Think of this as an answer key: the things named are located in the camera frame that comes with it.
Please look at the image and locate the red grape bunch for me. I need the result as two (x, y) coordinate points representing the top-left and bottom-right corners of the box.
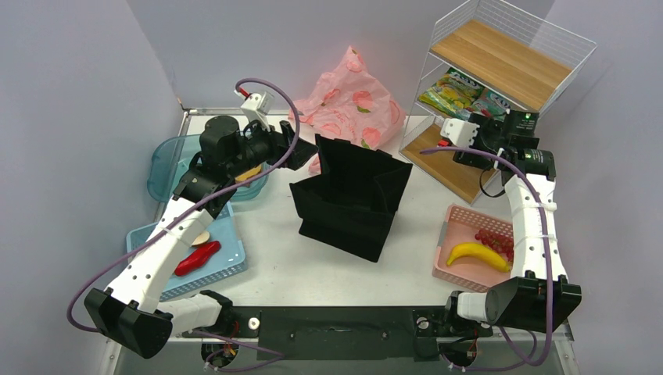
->
(475, 229), (514, 263)

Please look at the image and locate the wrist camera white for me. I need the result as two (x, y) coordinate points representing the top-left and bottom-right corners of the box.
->
(235, 88), (274, 125)
(440, 118), (480, 148)

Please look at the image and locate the teal Fox's candy bag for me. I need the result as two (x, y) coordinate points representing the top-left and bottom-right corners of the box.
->
(469, 88), (511, 121)

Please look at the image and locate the pink perforated plastic basket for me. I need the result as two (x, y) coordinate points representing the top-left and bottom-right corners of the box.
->
(432, 205), (513, 292)

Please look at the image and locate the teal transparent plastic tray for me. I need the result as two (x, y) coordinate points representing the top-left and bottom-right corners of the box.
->
(147, 131), (254, 202)

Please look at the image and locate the brown bread slice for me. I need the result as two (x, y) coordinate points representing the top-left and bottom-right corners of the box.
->
(235, 166), (263, 183)

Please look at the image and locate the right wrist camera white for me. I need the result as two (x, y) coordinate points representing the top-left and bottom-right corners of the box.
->
(440, 118), (480, 148)

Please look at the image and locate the green Fox's candy bag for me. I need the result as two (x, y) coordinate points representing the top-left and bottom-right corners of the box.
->
(418, 67), (485, 120)

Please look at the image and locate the black fabric grocery bag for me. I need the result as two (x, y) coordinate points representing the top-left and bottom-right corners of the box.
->
(290, 134), (413, 263)

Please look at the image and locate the pink plastic grocery bag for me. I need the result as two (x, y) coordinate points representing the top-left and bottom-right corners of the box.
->
(294, 46), (406, 150)

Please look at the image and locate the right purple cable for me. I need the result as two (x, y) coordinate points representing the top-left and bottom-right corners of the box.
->
(419, 147), (555, 367)

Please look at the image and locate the red chili pepper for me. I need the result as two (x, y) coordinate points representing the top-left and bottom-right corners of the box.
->
(174, 241), (222, 277)

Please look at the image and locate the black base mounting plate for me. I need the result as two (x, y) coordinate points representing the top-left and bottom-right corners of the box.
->
(190, 305), (493, 361)

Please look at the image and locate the blue perforated plastic basket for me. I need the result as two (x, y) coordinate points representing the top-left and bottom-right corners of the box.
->
(160, 203), (248, 302)

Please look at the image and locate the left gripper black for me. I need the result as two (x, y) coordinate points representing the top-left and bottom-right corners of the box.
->
(226, 114), (317, 178)

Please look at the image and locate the white wire wooden shelf rack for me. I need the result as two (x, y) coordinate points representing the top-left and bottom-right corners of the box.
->
(400, 1), (597, 203)

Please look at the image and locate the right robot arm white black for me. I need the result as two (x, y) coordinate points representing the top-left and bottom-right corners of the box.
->
(440, 110), (582, 335)

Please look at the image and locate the yellow banana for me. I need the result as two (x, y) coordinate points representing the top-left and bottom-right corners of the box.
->
(446, 242), (511, 273)

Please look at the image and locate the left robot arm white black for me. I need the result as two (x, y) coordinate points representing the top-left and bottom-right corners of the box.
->
(84, 116), (317, 359)

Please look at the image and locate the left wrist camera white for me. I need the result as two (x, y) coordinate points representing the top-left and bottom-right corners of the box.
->
(235, 88), (274, 125)

